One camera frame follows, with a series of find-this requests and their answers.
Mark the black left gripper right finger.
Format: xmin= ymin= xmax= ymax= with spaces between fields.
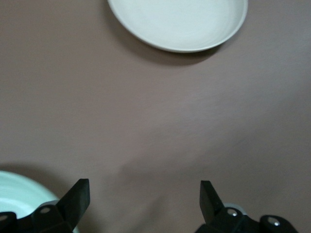
xmin=199 ymin=180 xmax=247 ymax=233

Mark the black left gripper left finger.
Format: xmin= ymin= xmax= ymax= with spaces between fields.
xmin=31 ymin=179 xmax=91 ymax=233

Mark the green plate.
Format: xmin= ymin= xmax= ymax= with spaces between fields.
xmin=0 ymin=170 xmax=80 ymax=233

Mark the beige plate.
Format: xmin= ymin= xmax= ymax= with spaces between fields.
xmin=106 ymin=0 xmax=249 ymax=53

